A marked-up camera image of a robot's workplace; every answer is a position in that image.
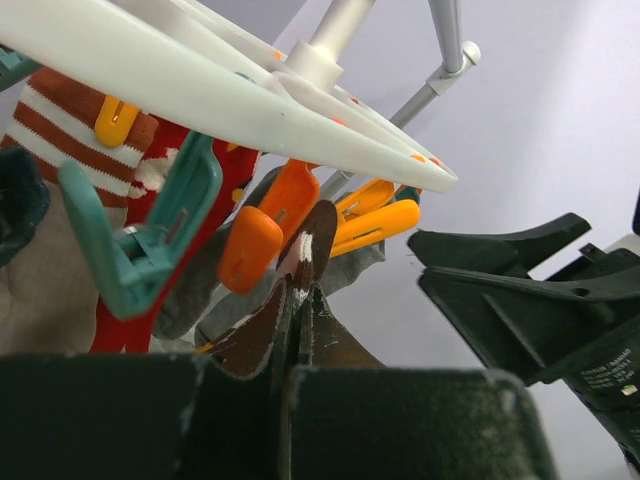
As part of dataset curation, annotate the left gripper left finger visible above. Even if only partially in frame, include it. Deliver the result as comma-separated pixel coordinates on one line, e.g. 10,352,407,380
1,277,293,479

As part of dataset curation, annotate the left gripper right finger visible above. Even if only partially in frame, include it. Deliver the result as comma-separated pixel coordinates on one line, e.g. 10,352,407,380
291,284,559,480

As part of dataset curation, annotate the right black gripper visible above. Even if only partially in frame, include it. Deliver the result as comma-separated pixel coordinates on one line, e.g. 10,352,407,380
408,213,639,465

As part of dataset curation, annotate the mustard sock striped cuff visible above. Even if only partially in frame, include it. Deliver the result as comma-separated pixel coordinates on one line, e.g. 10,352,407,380
276,200,338,312

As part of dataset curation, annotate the orange clothes clip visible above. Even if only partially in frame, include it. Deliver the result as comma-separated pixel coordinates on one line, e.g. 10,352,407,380
217,159,320,294

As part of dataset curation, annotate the white round clip hanger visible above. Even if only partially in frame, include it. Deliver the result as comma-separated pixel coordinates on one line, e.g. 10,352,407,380
1,1,457,192

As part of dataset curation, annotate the teal clothes clip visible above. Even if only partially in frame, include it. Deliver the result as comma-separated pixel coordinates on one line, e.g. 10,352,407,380
58,131,223,320

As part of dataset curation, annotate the yellow-orange clothes clip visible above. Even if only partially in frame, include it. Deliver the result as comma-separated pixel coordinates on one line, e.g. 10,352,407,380
330,179,420,258

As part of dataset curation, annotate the red hanging sock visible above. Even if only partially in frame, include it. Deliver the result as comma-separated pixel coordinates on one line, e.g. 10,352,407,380
90,118,260,353

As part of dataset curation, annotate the beige hanging sock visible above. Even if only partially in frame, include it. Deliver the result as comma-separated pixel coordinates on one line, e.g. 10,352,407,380
1,184,98,355

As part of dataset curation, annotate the dark navy hanging sock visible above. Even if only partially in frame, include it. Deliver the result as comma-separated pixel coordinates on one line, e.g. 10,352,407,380
1,145,50,267

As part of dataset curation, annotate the orange striped hanging sock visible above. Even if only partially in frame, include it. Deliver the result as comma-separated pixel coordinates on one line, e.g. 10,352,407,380
1,67,158,209

